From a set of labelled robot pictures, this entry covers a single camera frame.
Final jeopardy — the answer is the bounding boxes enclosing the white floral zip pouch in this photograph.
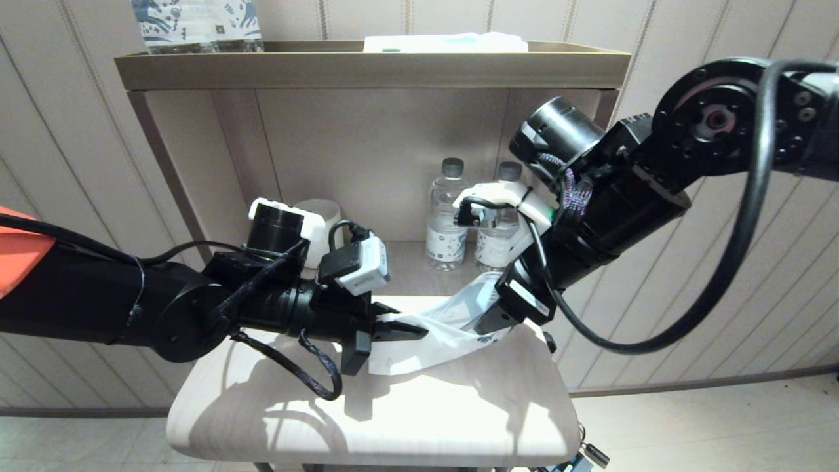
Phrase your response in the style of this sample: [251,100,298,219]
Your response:
[368,271,518,376]

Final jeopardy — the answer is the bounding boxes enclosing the clear water bottle grey cap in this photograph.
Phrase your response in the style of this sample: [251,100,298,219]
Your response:
[475,161,525,273]
[426,157,473,272]

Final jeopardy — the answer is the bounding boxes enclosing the white ribbed mug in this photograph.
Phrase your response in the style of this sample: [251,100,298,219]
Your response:
[295,199,341,269]

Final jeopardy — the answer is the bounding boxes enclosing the beige wooden shelf unit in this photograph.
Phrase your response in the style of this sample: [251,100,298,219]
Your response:
[115,41,630,472]

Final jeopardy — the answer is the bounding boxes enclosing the white blue packet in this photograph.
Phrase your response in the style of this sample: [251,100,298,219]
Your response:
[362,33,528,54]

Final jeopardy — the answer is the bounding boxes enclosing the water bottle blue patterned label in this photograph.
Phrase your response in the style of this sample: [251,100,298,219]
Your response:
[213,0,264,54]

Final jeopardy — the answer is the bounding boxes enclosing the floral pouches on top shelf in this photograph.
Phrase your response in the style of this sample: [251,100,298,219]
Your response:
[131,0,220,55]

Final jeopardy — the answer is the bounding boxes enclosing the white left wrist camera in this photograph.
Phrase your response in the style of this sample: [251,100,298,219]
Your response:
[318,233,391,296]

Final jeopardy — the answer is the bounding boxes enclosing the silver braided cable sleeve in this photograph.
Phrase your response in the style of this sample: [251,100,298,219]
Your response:
[541,154,594,210]

